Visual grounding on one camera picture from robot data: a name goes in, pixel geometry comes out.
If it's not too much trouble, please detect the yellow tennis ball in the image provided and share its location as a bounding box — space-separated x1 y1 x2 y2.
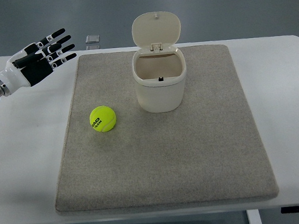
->
89 106 117 132

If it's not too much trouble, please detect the white table leg right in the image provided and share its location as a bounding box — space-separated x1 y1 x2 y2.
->
246 209 263 224

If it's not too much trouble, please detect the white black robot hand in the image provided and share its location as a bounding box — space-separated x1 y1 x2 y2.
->
0 28 77 97

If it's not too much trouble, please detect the grey fabric mat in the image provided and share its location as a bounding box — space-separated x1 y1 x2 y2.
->
55 44 279 213

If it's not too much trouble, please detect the clear plastic case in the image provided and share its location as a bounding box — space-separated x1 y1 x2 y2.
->
85 34 100 44

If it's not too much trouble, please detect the beige lidded bin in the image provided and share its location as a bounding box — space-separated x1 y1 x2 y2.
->
131 11 187 113

